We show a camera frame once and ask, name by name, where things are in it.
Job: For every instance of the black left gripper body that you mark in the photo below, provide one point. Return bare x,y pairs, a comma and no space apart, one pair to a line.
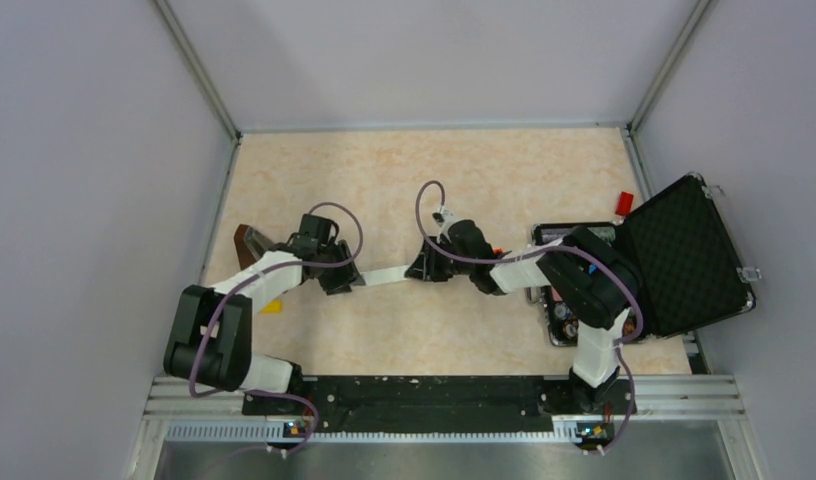
335,277

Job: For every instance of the white remote control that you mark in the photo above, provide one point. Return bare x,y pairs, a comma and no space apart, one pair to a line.
384,276

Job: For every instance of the yellow block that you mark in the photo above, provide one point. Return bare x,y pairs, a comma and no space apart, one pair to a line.
273,307

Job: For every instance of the red toy brick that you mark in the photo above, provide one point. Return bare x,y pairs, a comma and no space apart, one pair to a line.
624,204

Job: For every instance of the black poker chip case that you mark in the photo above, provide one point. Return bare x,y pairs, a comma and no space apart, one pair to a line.
692,274

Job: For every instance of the brown round object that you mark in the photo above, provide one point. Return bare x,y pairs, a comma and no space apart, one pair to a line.
250,245

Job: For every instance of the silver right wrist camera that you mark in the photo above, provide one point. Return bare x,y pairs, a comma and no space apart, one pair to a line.
443,216

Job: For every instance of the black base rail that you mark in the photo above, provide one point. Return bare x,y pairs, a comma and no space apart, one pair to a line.
443,404

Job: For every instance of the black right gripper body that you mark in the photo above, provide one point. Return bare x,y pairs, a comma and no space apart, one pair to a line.
438,266

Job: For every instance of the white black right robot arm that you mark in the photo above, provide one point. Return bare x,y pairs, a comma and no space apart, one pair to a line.
594,281

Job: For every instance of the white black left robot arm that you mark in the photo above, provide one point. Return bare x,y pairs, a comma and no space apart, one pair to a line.
210,342

